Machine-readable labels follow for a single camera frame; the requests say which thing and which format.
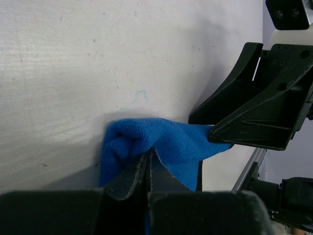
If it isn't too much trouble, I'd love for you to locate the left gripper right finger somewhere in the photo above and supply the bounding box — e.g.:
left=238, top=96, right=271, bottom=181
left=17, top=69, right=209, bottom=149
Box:
left=146, top=148, right=192, bottom=235

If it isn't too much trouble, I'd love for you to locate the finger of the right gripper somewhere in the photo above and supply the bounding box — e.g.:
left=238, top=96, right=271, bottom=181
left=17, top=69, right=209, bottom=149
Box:
left=188, top=42, right=263, bottom=125
left=208, top=44, right=313, bottom=150

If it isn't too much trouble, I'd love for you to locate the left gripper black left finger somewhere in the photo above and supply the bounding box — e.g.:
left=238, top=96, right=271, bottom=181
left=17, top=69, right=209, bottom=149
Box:
left=100, top=153, right=148, bottom=235

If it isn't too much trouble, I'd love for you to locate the blue towel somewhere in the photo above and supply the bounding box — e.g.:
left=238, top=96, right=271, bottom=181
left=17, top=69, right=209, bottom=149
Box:
left=100, top=118, right=231, bottom=191

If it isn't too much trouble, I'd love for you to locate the aluminium mounting rail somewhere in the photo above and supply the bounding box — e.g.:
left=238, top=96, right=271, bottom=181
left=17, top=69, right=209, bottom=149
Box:
left=231, top=148, right=267, bottom=191

